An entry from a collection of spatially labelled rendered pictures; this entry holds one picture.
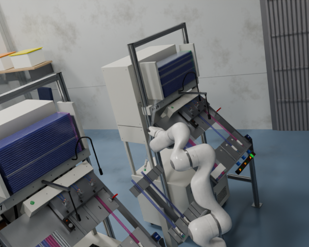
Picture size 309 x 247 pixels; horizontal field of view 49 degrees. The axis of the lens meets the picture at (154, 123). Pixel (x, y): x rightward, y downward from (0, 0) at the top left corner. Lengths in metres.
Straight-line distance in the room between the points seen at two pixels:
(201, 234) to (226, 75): 3.57
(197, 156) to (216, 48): 3.48
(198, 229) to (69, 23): 4.94
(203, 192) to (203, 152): 0.20
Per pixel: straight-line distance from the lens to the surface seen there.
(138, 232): 2.33
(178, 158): 1.65
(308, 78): 4.88
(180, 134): 1.72
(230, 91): 5.18
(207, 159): 1.70
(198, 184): 1.73
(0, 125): 2.19
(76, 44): 6.23
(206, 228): 1.82
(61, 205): 2.18
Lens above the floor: 2.26
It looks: 21 degrees down
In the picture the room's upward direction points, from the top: 13 degrees counter-clockwise
